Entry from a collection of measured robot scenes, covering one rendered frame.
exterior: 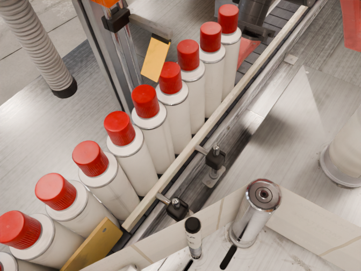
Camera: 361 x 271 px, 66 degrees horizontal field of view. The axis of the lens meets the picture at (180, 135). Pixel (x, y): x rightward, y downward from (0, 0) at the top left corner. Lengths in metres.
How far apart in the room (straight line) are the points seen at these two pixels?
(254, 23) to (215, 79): 0.14
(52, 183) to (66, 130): 0.38
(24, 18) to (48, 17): 2.40
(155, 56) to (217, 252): 0.32
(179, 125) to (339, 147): 0.26
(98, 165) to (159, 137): 0.11
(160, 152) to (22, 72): 1.94
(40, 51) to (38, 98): 0.45
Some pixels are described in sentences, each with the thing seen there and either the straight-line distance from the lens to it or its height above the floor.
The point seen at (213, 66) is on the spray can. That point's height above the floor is 1.03.
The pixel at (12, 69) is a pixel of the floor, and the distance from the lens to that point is 2.39.
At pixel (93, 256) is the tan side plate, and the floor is 0.94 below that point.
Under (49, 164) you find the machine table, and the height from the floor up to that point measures 0.83.
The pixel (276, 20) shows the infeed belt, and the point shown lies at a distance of 0.83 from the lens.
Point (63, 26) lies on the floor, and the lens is 2.57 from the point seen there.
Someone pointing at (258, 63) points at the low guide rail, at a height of 0.92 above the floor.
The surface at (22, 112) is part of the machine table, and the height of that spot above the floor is 0.83.
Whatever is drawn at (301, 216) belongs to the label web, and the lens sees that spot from 0.37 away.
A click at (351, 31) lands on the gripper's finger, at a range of 0.27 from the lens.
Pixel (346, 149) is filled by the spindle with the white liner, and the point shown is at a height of 0.97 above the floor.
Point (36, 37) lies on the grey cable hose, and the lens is 0.35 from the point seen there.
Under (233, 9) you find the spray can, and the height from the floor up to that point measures 1.08.
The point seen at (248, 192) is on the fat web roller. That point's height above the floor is 1.07.
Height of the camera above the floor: 1.36
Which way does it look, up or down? 58 degrees down
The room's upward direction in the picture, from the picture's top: 7 degrees counter-clockwise
